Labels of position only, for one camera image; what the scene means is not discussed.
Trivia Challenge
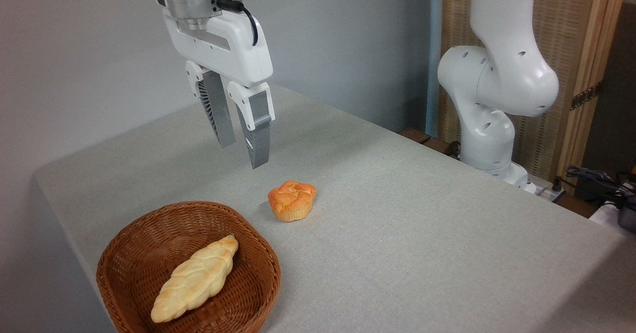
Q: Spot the brown wooden base board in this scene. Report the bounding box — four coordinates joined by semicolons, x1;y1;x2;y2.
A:
398;128;464;161

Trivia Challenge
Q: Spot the long braided bread loaf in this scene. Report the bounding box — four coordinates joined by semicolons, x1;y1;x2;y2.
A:
151;234;239;324

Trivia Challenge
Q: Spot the round orange bread bun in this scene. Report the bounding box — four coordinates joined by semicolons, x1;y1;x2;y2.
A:
267;180;317;223

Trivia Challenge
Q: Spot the wooden rattan folding screen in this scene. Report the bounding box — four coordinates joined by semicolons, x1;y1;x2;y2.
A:
439;0;630;195

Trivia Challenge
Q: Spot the light blue vertical pipe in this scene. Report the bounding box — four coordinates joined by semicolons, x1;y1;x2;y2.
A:
424;0;444;138

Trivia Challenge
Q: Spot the black cable bundle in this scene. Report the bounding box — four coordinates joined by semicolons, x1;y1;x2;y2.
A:
564;166;636;200

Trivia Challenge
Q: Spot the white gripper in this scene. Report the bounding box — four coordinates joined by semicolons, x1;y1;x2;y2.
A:
161;9;276;170

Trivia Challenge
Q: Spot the brown wicker basket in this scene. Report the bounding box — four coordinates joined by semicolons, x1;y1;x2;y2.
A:
96;201;282;333

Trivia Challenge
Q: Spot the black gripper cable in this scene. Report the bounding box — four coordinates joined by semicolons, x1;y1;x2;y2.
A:
216;0;259;47

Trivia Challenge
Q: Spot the black metal screen hinge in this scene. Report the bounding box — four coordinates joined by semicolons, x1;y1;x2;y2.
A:
570;81;604;111

